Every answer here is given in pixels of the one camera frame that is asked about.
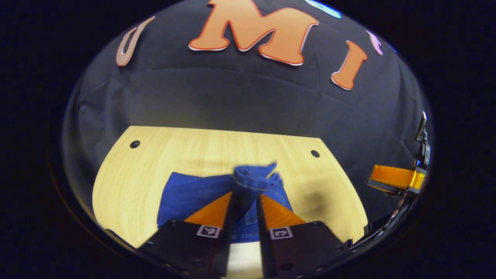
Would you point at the black table grommet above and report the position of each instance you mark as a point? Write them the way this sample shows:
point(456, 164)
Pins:
point(315, 154)
point(135, 144)

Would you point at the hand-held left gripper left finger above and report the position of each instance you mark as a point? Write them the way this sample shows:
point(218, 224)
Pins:
point(228, 240)

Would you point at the blue denim jeans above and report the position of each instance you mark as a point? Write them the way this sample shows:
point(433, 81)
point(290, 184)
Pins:
point(193, 197)

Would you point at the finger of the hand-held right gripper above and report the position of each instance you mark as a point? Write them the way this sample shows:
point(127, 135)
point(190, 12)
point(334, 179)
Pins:
point(383, 186)

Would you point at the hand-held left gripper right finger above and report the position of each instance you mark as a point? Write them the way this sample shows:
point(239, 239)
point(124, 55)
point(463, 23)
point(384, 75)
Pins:
point(263, 240)

